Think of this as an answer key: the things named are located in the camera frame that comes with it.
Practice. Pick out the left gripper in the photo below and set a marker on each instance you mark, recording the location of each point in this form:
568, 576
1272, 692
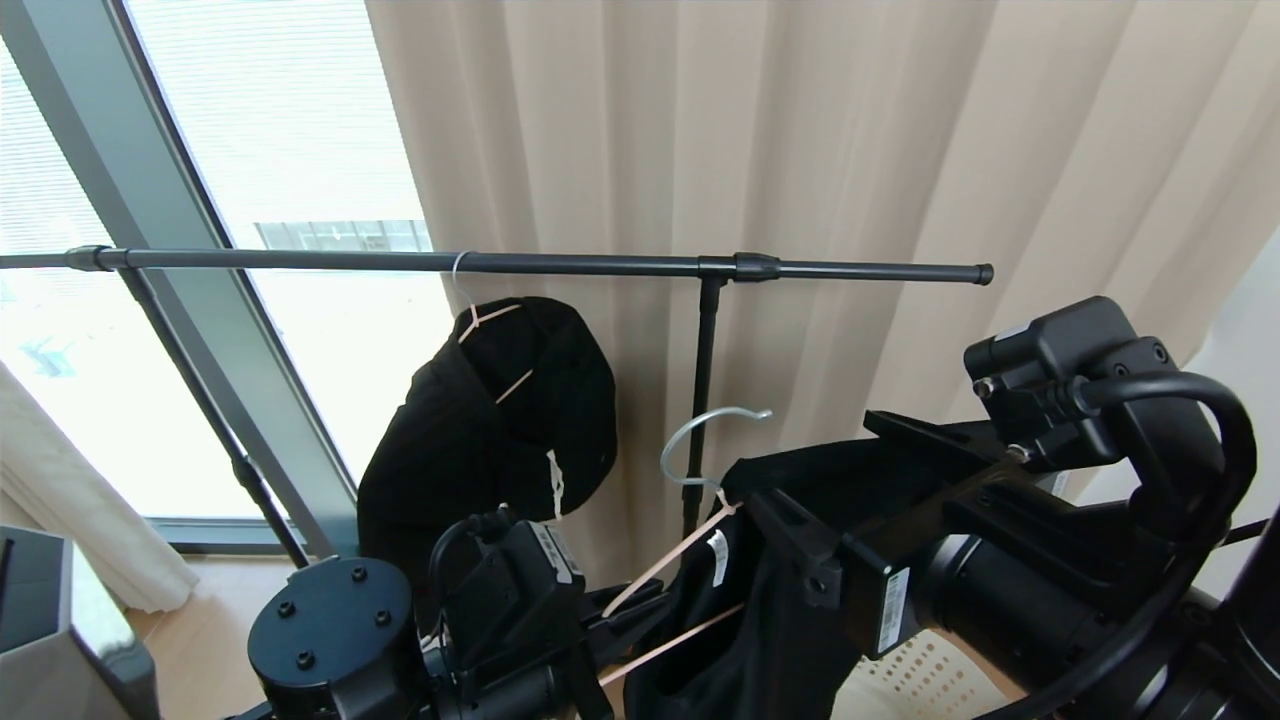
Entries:
520, 690

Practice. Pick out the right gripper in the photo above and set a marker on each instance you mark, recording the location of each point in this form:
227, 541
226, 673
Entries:
1000, 600

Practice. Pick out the black garment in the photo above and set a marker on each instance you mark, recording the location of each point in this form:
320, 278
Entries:
450, 450
780, 630

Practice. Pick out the pink clothes hanger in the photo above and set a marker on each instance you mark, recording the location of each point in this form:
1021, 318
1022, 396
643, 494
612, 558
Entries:
475, 318
690, 430

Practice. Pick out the white laundry basket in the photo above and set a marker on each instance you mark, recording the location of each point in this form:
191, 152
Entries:
920, 685

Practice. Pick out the black clothes rack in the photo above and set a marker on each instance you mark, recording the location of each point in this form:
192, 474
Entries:
600, 265

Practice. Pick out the beige curtain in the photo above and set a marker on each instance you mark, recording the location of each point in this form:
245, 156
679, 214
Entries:
850, 130

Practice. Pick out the white curtain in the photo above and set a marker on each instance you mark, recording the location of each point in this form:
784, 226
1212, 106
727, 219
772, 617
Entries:
70, 520

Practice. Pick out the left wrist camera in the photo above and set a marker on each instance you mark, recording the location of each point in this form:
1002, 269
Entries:
510, 590

